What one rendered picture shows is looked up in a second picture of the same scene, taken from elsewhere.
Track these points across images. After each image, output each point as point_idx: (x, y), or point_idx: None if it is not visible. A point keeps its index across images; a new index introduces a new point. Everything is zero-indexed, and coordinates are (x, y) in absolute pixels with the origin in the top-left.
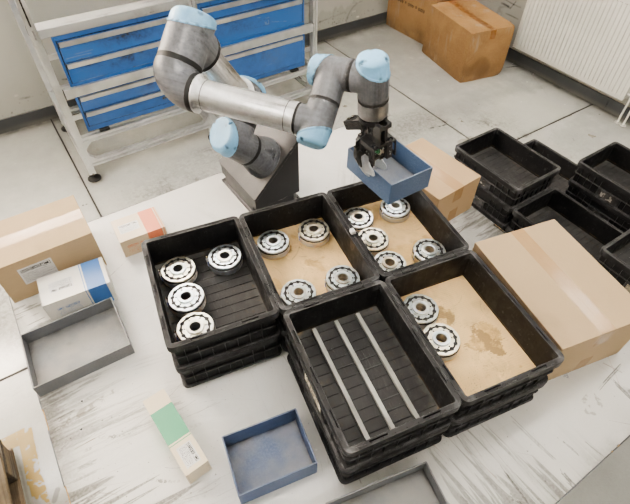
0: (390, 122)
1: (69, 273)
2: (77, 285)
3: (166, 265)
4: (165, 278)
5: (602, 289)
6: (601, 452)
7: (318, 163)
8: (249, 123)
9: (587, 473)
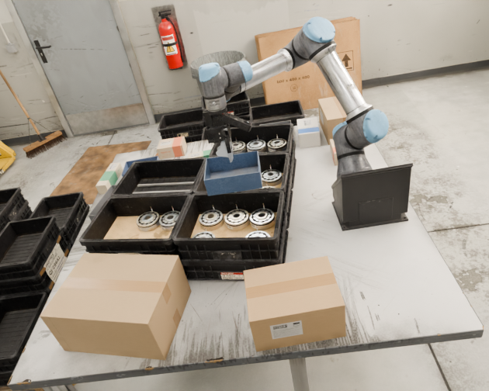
0: (202, 112)
1: (313, 124)
2: (303, 126)
3: (282, 140)
4: (273, 139)
5: (79, 302)
6: (53, 292)
7: (393, 257)
8: (345, 134)
9: (57, 279)
